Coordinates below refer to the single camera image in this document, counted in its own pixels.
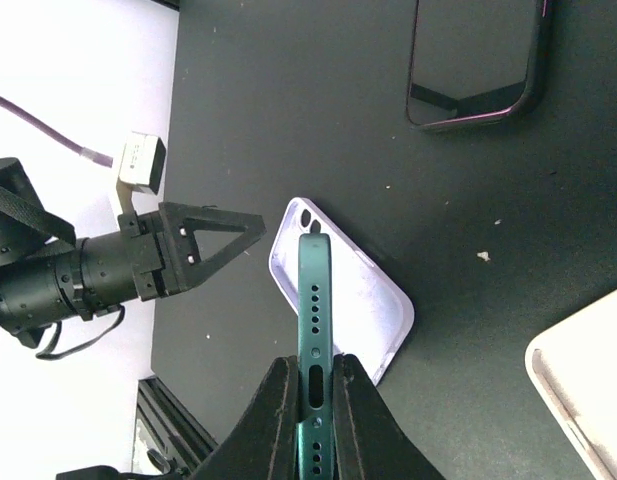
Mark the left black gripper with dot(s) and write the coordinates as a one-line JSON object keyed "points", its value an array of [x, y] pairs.
{"points": [[155, 248]]}

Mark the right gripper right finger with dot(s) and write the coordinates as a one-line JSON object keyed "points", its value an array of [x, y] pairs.
{"points": [[369, 443]]}

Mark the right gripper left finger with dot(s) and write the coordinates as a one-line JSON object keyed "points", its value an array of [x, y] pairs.
{"points": [[263, 443]]}

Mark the teal-edged black phone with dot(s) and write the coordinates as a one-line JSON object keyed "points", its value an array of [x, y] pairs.
{"points": [[315, 430]]}

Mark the lilac phone case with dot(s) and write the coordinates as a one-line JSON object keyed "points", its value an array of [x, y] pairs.
{"points": [[372, 316]]}

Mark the beige phone case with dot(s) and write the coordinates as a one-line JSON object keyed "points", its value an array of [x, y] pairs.
{"points": [[573, 367]]}

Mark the black phone case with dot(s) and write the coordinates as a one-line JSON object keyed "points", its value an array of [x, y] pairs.
{"points": [[538, 75]]}

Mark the red-edged black phone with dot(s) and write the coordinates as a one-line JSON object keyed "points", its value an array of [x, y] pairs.
{"points": [[468, 50]]}

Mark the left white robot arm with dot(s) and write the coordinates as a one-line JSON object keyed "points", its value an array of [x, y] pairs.
{"points": [[48, 274]]}

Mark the black front aluminium rail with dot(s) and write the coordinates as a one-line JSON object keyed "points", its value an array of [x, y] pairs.
{"points": [[176, 440]]}

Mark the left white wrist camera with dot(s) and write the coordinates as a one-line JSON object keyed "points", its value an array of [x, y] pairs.
{"points": [[138, 169]]}

